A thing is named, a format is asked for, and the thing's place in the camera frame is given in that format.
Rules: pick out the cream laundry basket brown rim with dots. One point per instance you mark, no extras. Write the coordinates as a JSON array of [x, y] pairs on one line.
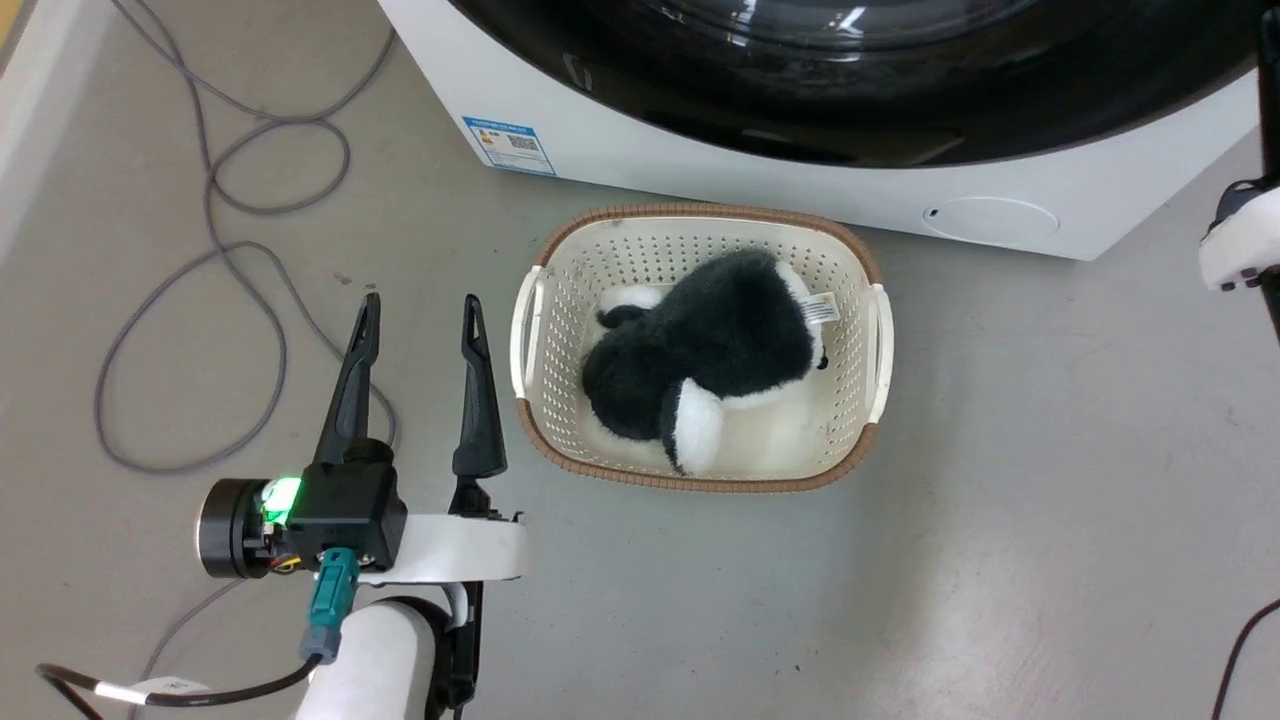
[[570, 330]]

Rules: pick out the black and white plush toy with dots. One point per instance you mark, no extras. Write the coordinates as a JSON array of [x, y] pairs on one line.
[[720, 340]]

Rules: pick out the black glass washing machine door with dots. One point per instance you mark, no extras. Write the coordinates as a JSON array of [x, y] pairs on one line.
[[850, 90]]

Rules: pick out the round white filter cover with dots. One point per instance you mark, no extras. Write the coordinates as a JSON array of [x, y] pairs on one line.
[[990, 218]]

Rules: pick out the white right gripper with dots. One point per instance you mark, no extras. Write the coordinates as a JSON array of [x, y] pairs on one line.
[[1245, 245]]

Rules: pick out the blue energy label sticker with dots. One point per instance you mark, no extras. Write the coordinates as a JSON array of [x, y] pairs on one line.
[[510, 146]]

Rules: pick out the black wrist camera green light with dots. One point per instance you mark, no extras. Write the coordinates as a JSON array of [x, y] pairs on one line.
[[340, 505]]

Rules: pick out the white plush toy tag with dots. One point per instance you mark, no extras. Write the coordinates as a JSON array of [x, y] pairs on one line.
[[823, 309]]

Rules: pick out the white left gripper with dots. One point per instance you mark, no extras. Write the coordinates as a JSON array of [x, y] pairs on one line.
[[450, 548]]

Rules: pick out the white washing machine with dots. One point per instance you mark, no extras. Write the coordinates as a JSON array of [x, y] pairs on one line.
[[700, 150]]

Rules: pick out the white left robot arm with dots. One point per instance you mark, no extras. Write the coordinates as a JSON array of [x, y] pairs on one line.
[[375, 665]]

